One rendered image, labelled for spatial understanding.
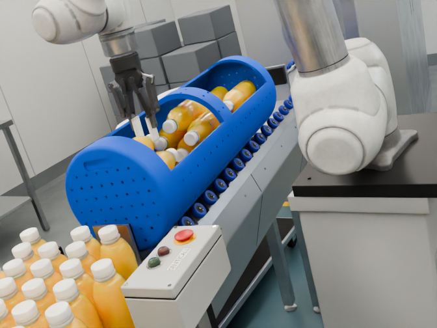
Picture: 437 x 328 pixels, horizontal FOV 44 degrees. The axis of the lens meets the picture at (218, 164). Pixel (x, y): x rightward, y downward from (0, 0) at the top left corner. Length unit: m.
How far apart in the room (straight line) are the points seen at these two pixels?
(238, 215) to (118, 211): 0.43
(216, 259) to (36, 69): 4.72
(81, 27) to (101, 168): 0.32
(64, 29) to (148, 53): 3.92
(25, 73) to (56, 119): 0.56
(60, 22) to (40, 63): 4.43
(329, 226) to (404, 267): 0.19
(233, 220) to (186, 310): 0.69
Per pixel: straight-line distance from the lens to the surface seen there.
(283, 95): 2.42
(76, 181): 1.33
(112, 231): 1.11
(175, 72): 4.99
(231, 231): 1.52
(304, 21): 1.00
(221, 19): 5.27
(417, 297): 1.35
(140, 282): 0.90
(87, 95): 5.97
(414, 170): 1.23
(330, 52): 1.01
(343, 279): 1.38
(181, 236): 0.97
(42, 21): 1.21
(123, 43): 1.36
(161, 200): 1.22
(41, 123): 5.54
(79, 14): 1.21
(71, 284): 0.97
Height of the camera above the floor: 1.54
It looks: 19 degrees down
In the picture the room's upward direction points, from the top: 15 degrees counter-clockwise
